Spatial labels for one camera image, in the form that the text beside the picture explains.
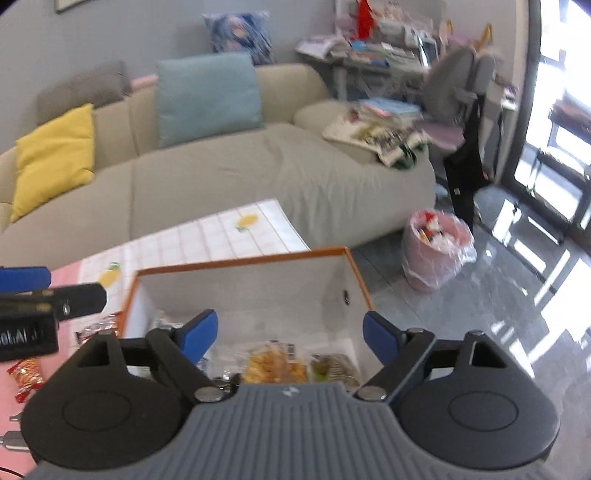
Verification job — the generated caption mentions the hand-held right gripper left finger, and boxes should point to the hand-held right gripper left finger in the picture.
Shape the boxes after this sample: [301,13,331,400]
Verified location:
[76,309,222,402]

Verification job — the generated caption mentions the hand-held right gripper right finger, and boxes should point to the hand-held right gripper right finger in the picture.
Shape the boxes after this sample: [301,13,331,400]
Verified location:
[353,311,507,401]

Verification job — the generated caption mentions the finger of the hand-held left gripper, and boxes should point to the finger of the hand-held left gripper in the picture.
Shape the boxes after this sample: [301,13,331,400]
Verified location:
[0,266,52,292]
[0,283,108,320]

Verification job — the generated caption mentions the clear green snack packet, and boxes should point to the clear green snack packet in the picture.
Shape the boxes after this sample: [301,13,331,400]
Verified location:
[308,353,363,391]

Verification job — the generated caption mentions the clear yellow snack packet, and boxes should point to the clear yellow snack packet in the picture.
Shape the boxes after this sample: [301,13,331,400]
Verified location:
[240,340,309,385]

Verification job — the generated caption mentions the orange cardboard box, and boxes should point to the orange cardboard box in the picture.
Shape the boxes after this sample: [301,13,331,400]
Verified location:
[117,247,376,402]

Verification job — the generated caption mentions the red foil snack packet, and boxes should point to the red foil snack packet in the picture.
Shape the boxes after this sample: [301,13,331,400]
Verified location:
[76,314,123,344]

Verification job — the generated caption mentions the orange striped stick snack packet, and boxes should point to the orange striped stick snack packet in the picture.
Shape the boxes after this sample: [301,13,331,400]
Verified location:
[7,357,47,404]

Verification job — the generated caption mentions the pink trash bin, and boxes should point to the pink trash bin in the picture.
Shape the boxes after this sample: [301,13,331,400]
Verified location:
[401,209,478,294]

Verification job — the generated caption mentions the lemon print tablecloth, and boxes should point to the lemon print tablecloth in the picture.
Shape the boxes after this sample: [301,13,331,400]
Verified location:
[0,198,311,462]

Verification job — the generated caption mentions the yellow pillow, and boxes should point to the yellow pillow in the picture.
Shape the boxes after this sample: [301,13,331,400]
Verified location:
[9,103,96,223]

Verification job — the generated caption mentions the beige fabric sofa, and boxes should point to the beige fabric sofa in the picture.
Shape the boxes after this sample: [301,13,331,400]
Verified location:
[0,62,437,273]

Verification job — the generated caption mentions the black hanging garment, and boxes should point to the black hanging garment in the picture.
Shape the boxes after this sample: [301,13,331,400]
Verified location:
[443,99,504,236]

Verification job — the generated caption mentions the printed tote bag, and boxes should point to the printed tote bag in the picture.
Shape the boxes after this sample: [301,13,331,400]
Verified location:
[322,113,430,169]

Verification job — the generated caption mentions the grey striped pillow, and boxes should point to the grey striped pillow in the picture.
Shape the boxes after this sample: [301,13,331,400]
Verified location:
[36,60,132,125]

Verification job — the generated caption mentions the stack of books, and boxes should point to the stack of books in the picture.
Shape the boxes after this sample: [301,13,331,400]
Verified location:
[358,97,423,121]

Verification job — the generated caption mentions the light blue pillow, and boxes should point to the light blue pillow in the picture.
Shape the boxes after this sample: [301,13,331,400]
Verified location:
[154,52,266,149]

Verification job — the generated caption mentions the grey white desk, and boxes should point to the grey white desk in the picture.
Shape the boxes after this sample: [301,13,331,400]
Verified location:
[330,60,432,101]

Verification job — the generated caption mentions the grey office chair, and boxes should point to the grey office chair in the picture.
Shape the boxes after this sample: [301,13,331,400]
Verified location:
[422,46,498,149]

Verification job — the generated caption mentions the metal rack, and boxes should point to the metal rack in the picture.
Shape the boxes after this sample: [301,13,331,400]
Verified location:
[547,97,591,199]

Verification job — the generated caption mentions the printed picture pillow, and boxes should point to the printed picture pillow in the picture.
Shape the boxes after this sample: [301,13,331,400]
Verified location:
[202,10,277,66]

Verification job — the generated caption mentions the red paper bag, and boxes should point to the red paper bag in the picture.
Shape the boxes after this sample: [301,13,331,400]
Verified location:
[355,0,376,38]

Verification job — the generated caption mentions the glass balcony door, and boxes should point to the glass balcony door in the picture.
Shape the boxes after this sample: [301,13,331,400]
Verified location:
[501,0,591,245]

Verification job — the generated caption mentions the framed wall picture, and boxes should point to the framed wall picture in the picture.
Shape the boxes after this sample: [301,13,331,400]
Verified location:
[53,0,108,14]

